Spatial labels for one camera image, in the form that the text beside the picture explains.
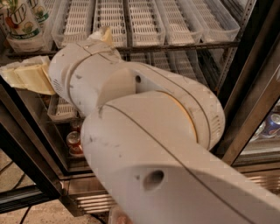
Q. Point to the top shelf tray five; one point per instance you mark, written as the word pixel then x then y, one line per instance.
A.
pixel 218 24

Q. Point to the blue soda can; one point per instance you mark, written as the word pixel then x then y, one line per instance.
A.
pixel 272 125

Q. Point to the middle shelf tray four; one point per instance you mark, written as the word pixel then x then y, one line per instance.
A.
pixel 140 57

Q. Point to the top shelf tray two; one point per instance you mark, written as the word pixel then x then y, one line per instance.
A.
pixel 110 13

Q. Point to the clear plastic food container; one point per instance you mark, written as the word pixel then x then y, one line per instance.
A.
pixel 118 216

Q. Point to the middle shelf tray one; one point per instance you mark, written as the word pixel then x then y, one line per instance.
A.
pixel 59 109

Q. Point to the front red soda can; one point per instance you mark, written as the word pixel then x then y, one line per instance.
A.
pixel 73 141

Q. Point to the black fridge door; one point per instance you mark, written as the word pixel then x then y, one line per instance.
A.
pixel 20 142

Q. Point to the top shelf tray three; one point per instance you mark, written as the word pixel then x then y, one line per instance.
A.
pixel 145 22

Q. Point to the shelf tray four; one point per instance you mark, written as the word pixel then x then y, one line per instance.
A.
pixel 140 57
pixel 180 23

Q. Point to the rear red soda can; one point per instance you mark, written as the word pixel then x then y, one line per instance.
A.
pixel 76 125

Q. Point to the top shelf tray one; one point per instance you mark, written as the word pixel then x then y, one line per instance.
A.
pixel 73 21

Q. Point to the top shelf tray four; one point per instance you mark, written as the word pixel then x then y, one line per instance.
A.
pixel 180 23

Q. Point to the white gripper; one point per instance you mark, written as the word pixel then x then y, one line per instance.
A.
pixel 58 73

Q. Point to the shelf tray five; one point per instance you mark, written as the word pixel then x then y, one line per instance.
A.
pixel 159 60
pixel 218 24

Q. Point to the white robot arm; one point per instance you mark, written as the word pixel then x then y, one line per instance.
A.
pixel 148 136

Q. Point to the middle shelf tray five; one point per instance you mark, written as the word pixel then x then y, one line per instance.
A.
pixel 159 60

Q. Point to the shelf tray one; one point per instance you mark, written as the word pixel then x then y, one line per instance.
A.
pixel 73 21
pixel 59 109

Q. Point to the red soda can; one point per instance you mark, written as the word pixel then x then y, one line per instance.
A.
pixel 76 125
pixel 73 141

